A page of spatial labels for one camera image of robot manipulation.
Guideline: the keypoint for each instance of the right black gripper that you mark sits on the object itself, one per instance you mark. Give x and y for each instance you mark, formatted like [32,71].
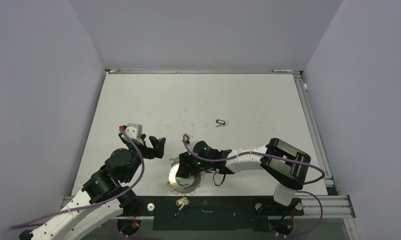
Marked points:
[187,167]

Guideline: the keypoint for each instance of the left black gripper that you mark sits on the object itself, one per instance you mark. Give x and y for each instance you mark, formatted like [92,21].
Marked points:
[157,150]

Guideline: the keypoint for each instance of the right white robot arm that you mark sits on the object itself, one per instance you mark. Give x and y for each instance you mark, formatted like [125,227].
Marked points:
[284,162]

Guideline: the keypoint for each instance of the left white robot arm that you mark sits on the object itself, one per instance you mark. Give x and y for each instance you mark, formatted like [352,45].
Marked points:
[105,195]

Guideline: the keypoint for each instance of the black key tag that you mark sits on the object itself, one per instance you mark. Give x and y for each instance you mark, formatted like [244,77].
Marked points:
[221,123]

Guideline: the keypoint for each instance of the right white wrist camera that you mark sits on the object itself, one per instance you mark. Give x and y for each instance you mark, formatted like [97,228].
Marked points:
[187,138]

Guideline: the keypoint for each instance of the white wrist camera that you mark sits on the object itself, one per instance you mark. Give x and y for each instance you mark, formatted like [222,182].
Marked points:
[187,138]
[132,130]

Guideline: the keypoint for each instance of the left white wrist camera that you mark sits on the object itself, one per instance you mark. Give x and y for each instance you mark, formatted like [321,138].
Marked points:
[132,130]

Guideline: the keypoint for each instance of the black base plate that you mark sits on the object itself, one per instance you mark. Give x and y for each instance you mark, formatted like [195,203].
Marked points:
[207,213]

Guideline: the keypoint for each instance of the marker pen at wall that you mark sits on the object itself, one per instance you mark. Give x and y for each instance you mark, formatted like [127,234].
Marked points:
[282,71]

